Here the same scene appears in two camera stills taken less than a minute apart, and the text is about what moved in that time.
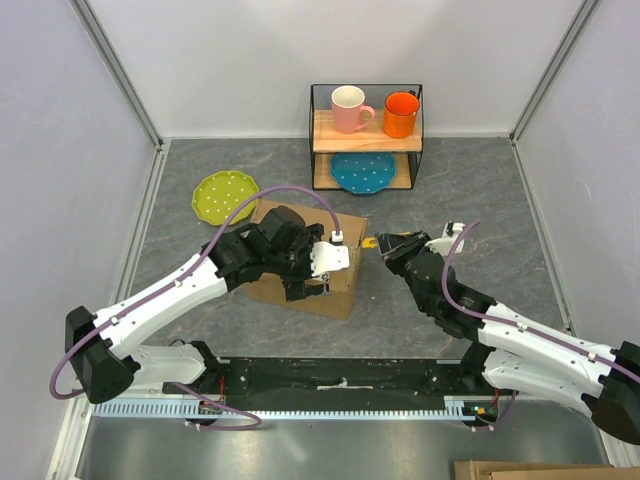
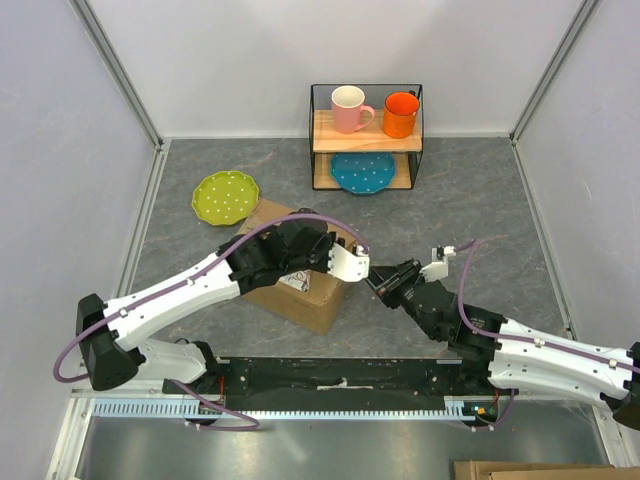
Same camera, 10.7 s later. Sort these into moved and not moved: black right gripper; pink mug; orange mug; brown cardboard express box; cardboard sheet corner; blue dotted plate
Moved: brown cardboard express box; black right gripper
Not moved: cardboard sheet corner; pink mug; orange mug; blue dotted plate
